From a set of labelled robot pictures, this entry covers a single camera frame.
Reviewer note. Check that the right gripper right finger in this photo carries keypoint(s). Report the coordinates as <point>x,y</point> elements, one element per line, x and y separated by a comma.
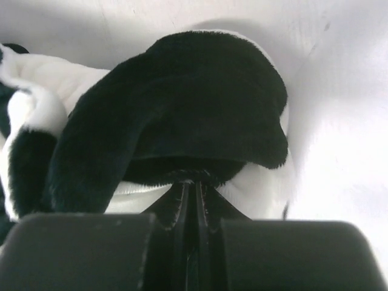
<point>237,253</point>

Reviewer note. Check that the black white checkered pillowcase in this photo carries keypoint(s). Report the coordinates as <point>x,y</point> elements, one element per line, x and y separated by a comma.
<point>200,105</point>

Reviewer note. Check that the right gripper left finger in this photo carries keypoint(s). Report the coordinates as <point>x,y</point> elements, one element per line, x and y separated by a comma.
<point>100,252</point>

